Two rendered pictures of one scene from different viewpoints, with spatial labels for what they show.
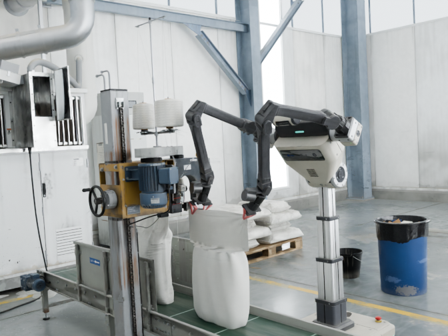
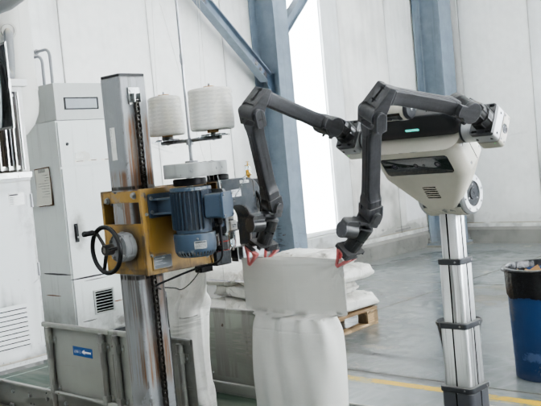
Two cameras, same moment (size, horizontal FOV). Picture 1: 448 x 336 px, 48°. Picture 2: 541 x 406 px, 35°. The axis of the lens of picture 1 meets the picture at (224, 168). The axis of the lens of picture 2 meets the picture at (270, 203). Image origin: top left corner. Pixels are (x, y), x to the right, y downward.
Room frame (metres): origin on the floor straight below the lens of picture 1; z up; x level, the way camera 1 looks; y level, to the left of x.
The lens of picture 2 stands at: (-0.22, 0.36, 1.41)
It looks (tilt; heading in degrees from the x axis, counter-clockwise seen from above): 3 degrees down; 355
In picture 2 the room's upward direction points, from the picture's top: 5 degrees counter-clockwise
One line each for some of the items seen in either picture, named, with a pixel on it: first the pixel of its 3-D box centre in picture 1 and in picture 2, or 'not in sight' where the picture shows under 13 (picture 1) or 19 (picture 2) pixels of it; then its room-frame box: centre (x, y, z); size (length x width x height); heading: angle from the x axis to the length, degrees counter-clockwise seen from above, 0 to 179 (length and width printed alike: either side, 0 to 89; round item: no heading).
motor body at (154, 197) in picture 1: (153, 185); (193, 221); (2.83, 0.40, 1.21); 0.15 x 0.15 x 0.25
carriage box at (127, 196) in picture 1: (134, 187); (157, 228); (3.03, 0.54, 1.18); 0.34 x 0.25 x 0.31; 132
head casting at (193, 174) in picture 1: (176, 177); (215, 210); (3.28, 0.31, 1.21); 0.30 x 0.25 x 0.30; 42
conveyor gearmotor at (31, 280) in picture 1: (35, 281); not in sight; (4.18, 1.61, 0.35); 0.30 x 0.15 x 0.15; 42
